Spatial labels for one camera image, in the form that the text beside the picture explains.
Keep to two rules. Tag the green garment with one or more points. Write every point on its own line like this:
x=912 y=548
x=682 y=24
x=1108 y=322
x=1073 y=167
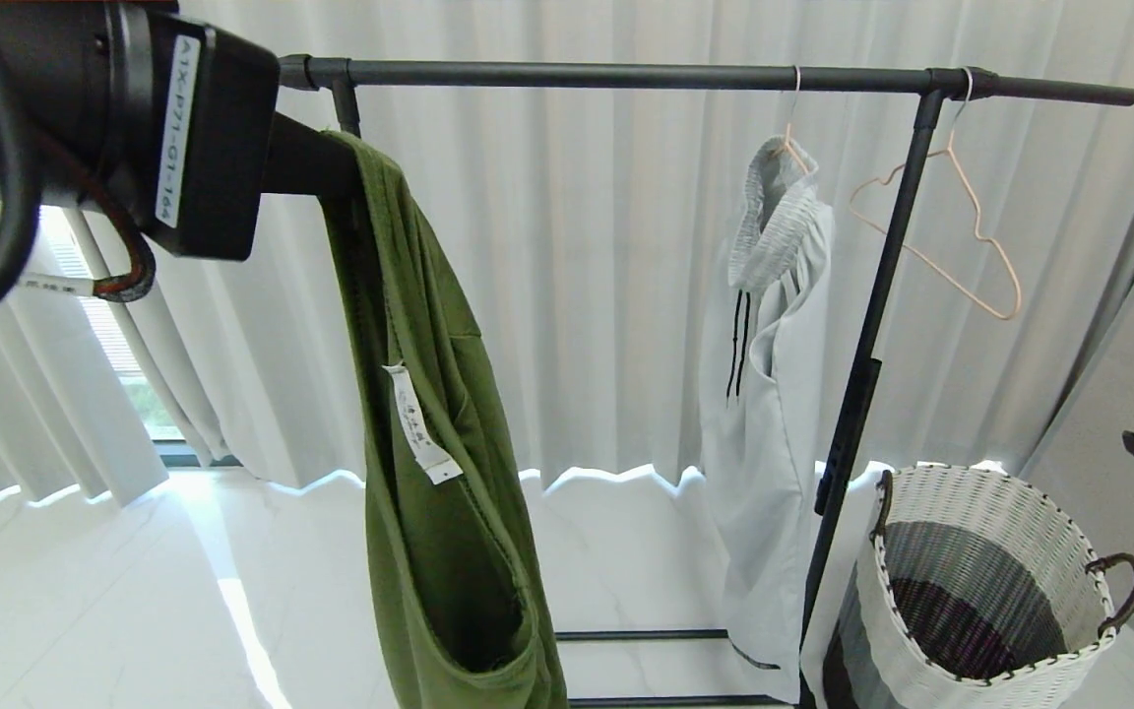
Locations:
x=429 y=345

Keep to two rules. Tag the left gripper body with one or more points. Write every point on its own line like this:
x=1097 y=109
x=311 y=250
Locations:
x=222 y=148

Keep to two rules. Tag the white laundry basket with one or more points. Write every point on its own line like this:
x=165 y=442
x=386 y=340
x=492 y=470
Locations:
x=1000 y=512

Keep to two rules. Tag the pale grey shorts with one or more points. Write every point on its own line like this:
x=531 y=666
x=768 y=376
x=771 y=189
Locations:
x=764 y=443

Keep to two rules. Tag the black clothes rack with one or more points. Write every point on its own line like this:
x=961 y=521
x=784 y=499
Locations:
x=626 y=76

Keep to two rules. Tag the pink clothes hanger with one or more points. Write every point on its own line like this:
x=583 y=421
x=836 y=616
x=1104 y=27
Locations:
x=978 y=226
x=795 y=138

